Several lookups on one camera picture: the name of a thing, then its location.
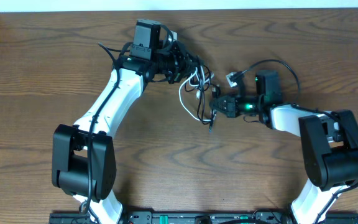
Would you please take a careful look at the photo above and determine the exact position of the white usb cable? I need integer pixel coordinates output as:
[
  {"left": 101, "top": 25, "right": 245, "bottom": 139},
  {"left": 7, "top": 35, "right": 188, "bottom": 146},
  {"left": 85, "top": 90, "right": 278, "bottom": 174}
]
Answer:
[{"left": 178, "top": 66, "right": 217, "bottom": 123}]

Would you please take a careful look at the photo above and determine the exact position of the black usb cable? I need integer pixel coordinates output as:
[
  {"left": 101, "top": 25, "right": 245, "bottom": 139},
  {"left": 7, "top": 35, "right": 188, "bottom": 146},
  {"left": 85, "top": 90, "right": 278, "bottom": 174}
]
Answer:
[{"left": 185, "top": 63, "right": 222, "bottom": 134}]

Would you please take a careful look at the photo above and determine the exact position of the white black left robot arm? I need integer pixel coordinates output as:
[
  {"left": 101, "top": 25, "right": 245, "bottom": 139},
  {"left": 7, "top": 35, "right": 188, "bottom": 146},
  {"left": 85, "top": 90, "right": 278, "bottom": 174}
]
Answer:
[{"left": 52, "top": 40, "right": 214, "bottom": 223}]

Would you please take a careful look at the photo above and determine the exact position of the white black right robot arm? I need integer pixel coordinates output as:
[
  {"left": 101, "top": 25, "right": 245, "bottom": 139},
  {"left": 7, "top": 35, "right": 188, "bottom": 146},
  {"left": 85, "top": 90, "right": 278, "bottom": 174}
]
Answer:
[{"left": 209, "top": 93, "right": 358, "bottom": 223}]

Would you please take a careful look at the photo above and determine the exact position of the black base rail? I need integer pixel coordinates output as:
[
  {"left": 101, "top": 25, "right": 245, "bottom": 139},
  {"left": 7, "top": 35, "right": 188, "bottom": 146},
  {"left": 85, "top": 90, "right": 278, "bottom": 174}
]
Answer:
[{"left": 48, "top": 208, "right": 358, "bottom": 224}]

